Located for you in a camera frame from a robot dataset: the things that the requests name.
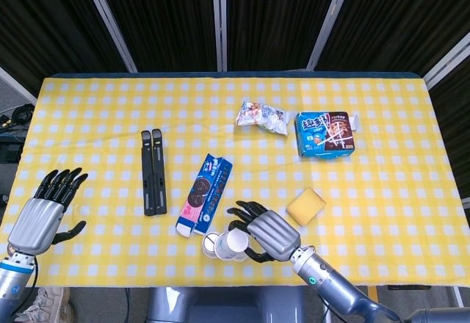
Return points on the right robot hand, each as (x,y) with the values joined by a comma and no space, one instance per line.
(273,235)

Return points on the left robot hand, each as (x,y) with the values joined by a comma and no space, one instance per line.
(33,224)

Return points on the white floral paper cup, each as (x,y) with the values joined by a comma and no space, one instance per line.
(227,246)
(240,257)

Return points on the white paper cup black line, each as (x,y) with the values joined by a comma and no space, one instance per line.
(208,242)

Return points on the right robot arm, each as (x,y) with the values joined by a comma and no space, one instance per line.
(330,282)

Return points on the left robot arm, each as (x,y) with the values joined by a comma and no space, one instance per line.
(11,293)

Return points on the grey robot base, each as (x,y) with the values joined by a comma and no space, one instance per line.
(220,308)

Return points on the yellow sponge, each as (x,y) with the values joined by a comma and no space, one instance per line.
(304,207)

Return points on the black floor box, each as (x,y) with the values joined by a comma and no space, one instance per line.
(9,152)

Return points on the blue sandwich cookie box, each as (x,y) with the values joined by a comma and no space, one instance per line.
(211,191)

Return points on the beige sneaker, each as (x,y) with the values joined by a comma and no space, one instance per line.
(47,304)

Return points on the blue chocolate stick box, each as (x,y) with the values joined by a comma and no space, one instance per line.
(323,132)

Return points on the white crinkled snack bag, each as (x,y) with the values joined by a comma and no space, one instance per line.
(260,117)

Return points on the black folding stand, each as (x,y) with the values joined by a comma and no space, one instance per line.
(160,176)

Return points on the yellow white checked tablecloth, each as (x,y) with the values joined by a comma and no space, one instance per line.
(110,117)

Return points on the white partition post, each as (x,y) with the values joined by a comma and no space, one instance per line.
(219,22)
(330,22)
(109,22)
(18,86)
(446,62)

